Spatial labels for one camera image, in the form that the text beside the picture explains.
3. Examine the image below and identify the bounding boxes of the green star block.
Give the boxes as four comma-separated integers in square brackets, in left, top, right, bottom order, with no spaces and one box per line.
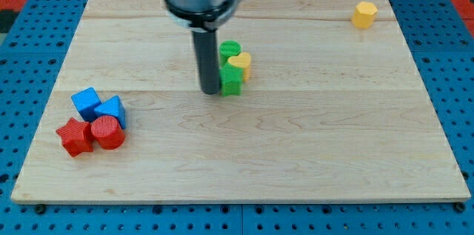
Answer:
[219,63,244,96]

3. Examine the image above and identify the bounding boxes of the yellow heart block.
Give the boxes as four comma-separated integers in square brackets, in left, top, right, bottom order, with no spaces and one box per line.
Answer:
[227,52,252,82]

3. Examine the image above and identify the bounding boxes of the green cylinder block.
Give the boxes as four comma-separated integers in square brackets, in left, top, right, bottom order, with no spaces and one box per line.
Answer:
[218,40,241,66]

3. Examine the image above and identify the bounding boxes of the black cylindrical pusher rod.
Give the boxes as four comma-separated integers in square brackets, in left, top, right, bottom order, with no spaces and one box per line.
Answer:
[192,31,220,95]

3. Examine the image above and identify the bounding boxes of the wooden board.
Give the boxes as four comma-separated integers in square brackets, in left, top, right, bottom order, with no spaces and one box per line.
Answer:
[11,0,471,205]

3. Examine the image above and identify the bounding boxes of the blue triangle block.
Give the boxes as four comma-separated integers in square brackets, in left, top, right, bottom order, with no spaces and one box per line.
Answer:
[94,96,126,129]

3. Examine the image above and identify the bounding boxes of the red cylinder block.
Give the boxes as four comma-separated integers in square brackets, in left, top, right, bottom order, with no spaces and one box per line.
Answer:
[91,115,125,150]

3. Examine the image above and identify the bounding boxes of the blue cube block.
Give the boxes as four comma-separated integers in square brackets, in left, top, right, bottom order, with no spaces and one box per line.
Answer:
[71,87,101,122]

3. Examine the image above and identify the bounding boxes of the yellow hexagon block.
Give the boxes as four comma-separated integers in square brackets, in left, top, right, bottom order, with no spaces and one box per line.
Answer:
[351,1,378,29]

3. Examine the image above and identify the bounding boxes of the red star block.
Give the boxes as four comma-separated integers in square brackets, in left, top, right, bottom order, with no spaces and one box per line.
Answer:
[56,117,95,157]

